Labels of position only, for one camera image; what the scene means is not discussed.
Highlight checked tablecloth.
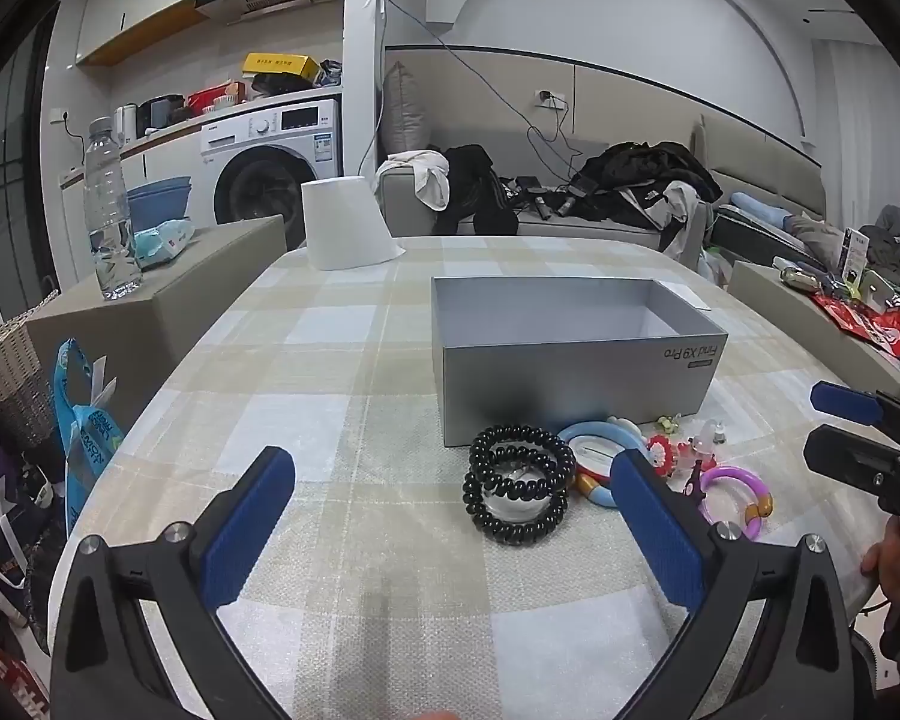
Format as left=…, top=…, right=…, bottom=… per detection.
left=48, top=235, right=895, bottom=720

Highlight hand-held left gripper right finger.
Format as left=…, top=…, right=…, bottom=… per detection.
left=610, top=448, right=857, bottom=720

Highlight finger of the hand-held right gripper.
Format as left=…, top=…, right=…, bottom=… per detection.
left=804, top=426, right=900, bottom=517
left=810, top=381, right=900, bottom=430

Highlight red white hair clip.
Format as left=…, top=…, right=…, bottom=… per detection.
left=643, top=435, right=680, bottom=472

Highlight yellow cardboard box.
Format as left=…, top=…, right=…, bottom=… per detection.
left=241, top=52, right=324, bottom=88

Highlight blue plastic bag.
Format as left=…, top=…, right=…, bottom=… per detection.
left=51, top=338, right=125, bottom=539

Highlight red plastic basket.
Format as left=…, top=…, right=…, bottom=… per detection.
left=186, top=82, right=249, bottom=116

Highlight grey cardboard box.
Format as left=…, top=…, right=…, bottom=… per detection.
left=430, top=276, right=730, bottom=449

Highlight round white pin badge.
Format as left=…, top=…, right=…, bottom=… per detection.
left=574, top=441, right=622, bottom=479

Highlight black jacket pile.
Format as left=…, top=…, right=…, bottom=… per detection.
left=568, top=140, right=724, bottom=257

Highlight grey cushion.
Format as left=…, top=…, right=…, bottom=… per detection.
left=381, top=60, right=433, bottom=159

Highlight purple bracelet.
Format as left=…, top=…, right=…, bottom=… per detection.
left=694, top=465, right=774, bottom=541

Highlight person's right hand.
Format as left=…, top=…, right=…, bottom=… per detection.
left=861, top=519, right=900, bottom=610

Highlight white washing machine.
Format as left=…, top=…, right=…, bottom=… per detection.
left=195, top=97, right=344, bottom=250

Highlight white toilet paper roll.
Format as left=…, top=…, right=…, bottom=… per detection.
left=301, top=175, right=405, bottom=272

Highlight beige upholstered bench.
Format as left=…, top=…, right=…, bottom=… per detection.
left=25, top=214, right=288, bottom=430
left=727, top=260, right=900, bottom=392

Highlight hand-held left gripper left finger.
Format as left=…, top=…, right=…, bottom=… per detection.
left=49, top=446, right=297, bottom=720

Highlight clear plastic water bottle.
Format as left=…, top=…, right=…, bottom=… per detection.
left=82, top=117, right=144, bottom=302

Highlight light blue bracelet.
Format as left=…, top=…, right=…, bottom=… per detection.
left=557, top=416, right=647, bottom=509

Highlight light blue pillow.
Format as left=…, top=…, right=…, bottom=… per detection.
left=730, top=193, right=790, bottom=227

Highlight wicker basket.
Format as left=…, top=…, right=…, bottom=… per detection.
left=0, top=290, right=60, bottom=452

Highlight white upright carton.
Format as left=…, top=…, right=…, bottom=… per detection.
left=839, top=226, right=872, bottom=287

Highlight small clear earrings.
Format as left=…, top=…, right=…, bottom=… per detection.
left=691, top=420, right=728, bottom=460

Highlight metallic pouch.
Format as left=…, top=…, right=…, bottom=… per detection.
left=779, top=265, right=824, bottom=294

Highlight wet wipes pack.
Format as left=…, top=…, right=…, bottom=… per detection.
left=131, top=219, right=197, bottom=272

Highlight blue plastic basin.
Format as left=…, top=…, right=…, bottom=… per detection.
left=125, top=176, right=194, bottom=234

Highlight white garment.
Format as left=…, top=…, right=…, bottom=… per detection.
left=377, top=149, right=452, bottom=212

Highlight black garment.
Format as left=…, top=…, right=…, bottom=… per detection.
left=435, top=143, right=521, bottom=236

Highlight red plastic bag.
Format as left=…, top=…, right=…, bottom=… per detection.
left=811, top=291, right=900, bottom=359

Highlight dark bag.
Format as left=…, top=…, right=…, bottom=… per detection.
left=0, top=390, right=70, bottom=620

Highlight white paper slip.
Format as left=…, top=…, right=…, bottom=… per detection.
left=655, top=278, right=710, bottom=313

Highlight beige sofa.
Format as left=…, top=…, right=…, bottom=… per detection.
left=375, top=116, right=827, bottom=272

